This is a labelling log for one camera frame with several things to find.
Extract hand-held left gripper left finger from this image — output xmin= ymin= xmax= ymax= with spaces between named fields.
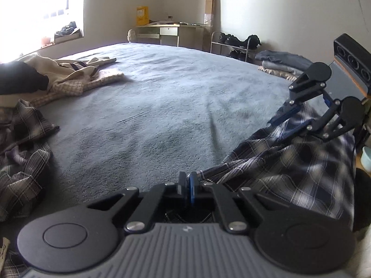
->
xmin=87 ymin=172 xmax=187 ymax=234

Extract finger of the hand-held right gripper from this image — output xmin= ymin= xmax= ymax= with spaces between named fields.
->
xmin=301 ymin=91 xmax=357 ymax=142
xmin=267 ymin=74 xmax=325 ymax=125

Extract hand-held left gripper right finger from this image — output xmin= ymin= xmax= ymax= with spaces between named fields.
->
xmin=188 ymin=173 xmax=286 ymax=234

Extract black white plaid pants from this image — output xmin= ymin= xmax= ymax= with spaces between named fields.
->
xmin=0 ymin=98 xmax=356 ymax=278

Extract folded patterned cloth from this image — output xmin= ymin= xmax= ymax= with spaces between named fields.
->
xmin=258 ymin=65 xmax=308 ymax=82

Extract folded blue jeans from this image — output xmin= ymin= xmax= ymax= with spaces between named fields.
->
xmin=255 ymin=50 xmax=315 ymax=73

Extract pale blue bowl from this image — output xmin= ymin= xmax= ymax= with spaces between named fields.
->
xmin=361 ymin=146 xmax=371 ymax=177

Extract black shoe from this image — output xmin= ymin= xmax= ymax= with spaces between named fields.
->
xmin=246 ymin=35 xmax=262 ymax=50
xmin=219 ymin=32 xmax=242 ymax=46

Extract grey bed blanket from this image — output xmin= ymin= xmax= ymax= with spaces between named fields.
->
xmin=0 ymin=42 xmax=357 ymax=238

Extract dark cloth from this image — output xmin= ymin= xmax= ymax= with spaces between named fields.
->
xmin=352 ymin=168 xmax=371 ymax=232

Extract metal shoe rack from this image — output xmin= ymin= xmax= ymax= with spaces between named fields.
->
xmin=210 ymin=31 xmax=261 ymax=63

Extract tall cardboard box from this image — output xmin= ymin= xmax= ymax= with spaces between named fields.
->
xmin=205 ymin=0 xmax=221 ymax=25

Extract pale wooden desk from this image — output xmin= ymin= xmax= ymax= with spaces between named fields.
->
xmin=136 ymin=22 xmax=205 ymax=50

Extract checked beige garment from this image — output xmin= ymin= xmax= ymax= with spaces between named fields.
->
xmin=29 ymin=69 xmax=125 ymax=107

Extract beige coat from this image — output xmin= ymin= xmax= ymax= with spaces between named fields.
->
xmin=0 ymin=52 xmax=118 ymax=93

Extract yellow box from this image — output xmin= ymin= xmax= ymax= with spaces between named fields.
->
xmin=136 ymin=6 xmax=150 ymax=26

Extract dark sneaker pair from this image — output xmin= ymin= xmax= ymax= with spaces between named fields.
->
xmin=54 ymin=22 xmax=82 ymax=38

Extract black garment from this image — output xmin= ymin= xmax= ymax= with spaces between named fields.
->
xmin=0 ymin=62 xmax=49 ymax=96

